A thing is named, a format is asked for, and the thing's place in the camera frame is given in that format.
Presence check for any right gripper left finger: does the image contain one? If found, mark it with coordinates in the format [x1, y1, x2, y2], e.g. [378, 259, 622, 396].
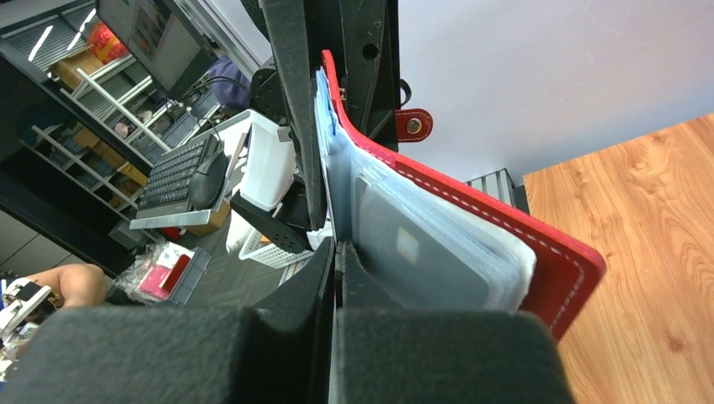
[1, 240, 335, 403]

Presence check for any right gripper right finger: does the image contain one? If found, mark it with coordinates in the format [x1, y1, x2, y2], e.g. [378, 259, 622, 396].
[335, 243, 575, 403]

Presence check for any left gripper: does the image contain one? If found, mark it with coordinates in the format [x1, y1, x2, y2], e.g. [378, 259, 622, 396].
[242, 0, 402, 229]

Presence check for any red leather card holder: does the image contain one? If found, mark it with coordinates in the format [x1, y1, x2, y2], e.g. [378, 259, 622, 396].
[314, 50, 606, 338]

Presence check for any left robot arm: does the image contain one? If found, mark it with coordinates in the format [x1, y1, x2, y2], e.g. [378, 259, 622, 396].
[231, 1, 410, 253]

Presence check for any white perforated basket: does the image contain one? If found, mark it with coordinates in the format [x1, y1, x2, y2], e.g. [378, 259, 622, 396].
[238, 229, 312, 268]

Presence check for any person in purple shirt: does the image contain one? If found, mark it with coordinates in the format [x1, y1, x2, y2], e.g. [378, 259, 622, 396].
[206, 54, 251, 113]

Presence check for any grey storage tray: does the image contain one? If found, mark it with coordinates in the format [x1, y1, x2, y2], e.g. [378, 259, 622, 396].
[115, 242, 211, 307]

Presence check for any black computer monitor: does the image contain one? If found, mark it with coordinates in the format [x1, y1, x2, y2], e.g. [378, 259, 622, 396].
[95, 0, 217, 99]

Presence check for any black computer mouse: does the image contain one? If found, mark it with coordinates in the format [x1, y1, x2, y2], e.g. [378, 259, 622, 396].
[188, 151, 229, 210]

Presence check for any black keyboard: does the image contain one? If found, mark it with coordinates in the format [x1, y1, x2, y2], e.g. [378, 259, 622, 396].
[137, 134, 222, 210]

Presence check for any person in striped shirt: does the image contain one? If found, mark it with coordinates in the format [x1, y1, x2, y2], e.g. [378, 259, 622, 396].
[1, 263, 110, 360]

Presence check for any red round lantern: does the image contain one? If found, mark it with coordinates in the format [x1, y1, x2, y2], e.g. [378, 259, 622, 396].
[87, 21, 129, 65]

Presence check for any metal storage shelving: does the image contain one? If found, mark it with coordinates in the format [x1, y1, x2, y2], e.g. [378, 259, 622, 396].
[1, 2, 219, 225]

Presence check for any aluminium frame rail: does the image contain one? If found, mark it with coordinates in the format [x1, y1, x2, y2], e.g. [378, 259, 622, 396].
[466, 168, 530, 214]

